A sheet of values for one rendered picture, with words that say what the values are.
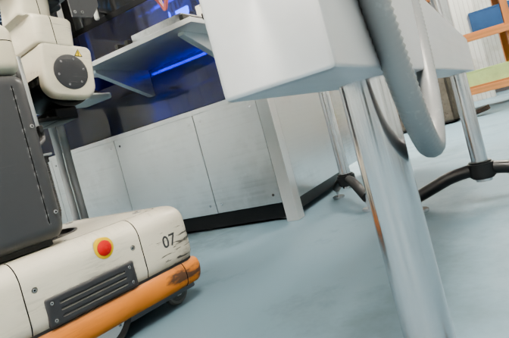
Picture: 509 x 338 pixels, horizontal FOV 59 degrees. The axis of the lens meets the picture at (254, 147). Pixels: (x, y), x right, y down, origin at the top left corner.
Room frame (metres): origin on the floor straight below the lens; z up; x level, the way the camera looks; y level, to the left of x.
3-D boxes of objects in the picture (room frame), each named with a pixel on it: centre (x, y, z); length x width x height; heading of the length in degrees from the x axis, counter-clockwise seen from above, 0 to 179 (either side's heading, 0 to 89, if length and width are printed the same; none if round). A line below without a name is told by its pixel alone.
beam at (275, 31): (0.97, -0.42, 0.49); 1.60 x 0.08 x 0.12; 150
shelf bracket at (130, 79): (2.11, 0.51, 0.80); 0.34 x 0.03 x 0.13; 150
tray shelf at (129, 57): (2.00, 0.29, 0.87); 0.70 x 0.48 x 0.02; 60
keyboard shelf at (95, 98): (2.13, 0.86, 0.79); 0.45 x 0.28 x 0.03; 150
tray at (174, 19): (1.88, 0.16, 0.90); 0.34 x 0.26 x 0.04; 150
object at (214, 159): (2.90, 0.54, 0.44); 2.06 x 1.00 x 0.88; 60
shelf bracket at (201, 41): (1.87, 0.08, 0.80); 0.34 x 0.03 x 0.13; 150
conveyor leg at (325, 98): (2.01, -0.36, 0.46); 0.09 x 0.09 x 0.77; 60
